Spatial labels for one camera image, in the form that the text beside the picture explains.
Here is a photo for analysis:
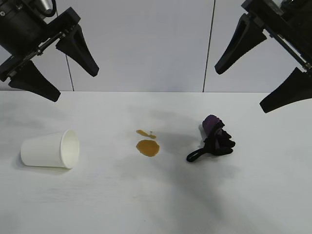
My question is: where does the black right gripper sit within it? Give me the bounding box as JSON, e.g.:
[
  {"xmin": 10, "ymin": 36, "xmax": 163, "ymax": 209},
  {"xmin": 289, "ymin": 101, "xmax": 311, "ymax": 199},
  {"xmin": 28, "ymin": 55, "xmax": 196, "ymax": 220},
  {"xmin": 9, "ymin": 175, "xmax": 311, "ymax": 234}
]
[{"xmin": 214, "ymin": 0, "xmax": 312, "ymax": 114}]

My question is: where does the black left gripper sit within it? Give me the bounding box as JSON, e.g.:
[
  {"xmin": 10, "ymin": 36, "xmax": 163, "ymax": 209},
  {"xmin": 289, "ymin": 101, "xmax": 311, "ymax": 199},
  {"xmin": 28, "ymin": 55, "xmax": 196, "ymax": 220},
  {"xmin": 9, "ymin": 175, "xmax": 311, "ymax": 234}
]
[{"xmin": 0, "ymin": 0, "xmax": 100, "ymax": 103}]

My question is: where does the white paper cup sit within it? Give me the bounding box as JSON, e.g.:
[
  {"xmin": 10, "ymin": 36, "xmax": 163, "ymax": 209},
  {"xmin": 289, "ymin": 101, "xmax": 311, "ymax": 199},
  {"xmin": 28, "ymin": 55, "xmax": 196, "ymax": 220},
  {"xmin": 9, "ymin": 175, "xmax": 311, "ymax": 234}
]
[{"xmin": 20, "ymin": 129, "xmax": 80, "ymax": 170}]

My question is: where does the purple and black cloth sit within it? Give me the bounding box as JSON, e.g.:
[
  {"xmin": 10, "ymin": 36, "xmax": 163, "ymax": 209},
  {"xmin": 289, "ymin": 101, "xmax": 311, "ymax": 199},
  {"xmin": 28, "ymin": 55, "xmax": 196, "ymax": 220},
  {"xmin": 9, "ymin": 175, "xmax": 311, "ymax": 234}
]
[{"xmin": 186, "ymin": 115, "xmax": 236, "ymax": 163}]

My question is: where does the small brown liquid spill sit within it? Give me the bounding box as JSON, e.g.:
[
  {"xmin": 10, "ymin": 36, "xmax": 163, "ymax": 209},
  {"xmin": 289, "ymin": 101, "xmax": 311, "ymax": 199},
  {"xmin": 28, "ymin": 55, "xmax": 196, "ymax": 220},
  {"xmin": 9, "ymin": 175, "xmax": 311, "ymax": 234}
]
[{"xmin": 136, "ymin": 130, "xmax": 157, "ymax": 139}]

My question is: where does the large brown liquid spill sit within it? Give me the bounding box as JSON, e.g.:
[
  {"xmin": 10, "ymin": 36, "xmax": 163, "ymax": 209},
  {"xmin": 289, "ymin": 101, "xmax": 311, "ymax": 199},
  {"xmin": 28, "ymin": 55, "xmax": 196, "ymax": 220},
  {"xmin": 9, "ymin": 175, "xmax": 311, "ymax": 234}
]
[{"xmin": 136, "ymin": 139, "xmax": 161, "ymax": 157}]

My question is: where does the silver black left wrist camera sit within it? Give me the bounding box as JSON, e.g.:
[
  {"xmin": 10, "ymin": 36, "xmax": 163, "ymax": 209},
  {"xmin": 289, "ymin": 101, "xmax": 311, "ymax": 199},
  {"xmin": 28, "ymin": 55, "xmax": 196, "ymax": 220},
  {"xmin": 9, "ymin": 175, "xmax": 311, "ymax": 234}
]
[{"xmin": 39, "ymin": 0, "xmax": 56, "ymax": 18}]

